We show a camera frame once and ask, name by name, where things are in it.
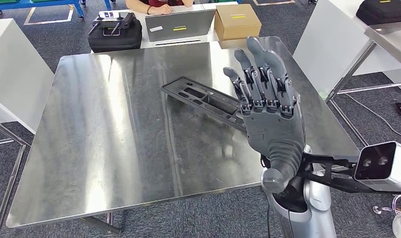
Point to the brown cardboard box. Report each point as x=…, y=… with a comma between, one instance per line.
x=236, y=23

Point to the white partition panel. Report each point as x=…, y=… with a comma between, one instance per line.
x=16, y=72
x=325, y=33

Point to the blue metal shelf rack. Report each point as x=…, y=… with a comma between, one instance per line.
x=39, y=2

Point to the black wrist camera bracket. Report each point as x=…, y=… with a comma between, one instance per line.
x=331, y=164

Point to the person's left forearm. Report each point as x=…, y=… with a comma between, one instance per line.
x=188, y=2

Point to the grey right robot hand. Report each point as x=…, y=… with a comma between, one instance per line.
x=275, y=131

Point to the white desk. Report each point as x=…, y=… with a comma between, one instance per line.
x=140, y=15

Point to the grey remote controller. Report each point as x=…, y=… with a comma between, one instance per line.
x=113, y=22

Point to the person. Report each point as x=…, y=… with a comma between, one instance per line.
x=160, y=2

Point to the person's right forearm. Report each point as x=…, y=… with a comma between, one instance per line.
x=138, y=6

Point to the chrome metal hook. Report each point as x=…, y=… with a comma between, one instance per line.
x=397, y=202

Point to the black plastic panel part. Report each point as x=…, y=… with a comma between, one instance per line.
x=200, y=98

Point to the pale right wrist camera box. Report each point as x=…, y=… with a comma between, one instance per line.
x=384, y=164

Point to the stainless steel workbench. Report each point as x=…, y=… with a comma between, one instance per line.
x=121, y=131

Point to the person's right hand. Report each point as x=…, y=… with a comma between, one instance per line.
x=160, y=10

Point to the grey laptop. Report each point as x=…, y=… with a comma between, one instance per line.
x=193, y=19

